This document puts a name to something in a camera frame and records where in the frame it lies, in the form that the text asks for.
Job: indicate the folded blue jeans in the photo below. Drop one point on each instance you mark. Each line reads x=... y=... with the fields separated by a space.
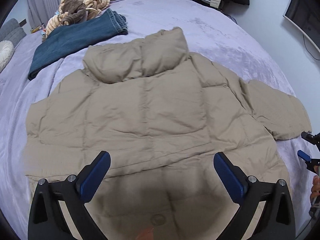
x=68 y=39

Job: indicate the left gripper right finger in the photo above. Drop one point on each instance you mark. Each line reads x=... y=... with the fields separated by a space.
x=232 y=177

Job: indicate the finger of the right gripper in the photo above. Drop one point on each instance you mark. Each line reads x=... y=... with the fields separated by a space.
x=311 y=163
x=313 y=139

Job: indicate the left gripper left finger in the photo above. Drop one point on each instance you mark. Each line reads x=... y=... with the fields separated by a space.
x=91 y=176

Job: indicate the white round cushion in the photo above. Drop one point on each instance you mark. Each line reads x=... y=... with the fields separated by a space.
x=6 y=53

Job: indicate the person's right hand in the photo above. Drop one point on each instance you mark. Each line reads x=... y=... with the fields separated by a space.
x=315 y=189

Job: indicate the beige puffer jacket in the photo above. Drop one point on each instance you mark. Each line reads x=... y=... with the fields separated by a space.
x=162 y=113

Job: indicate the brown striped plush clothes pile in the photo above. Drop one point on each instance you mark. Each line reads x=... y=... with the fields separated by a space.
x=75 y=11

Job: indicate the grey quilted headboard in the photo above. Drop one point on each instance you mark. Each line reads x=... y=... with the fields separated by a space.
x=12 y=31

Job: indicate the wall mounted television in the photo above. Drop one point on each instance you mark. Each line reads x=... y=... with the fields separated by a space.
x=298 y=13

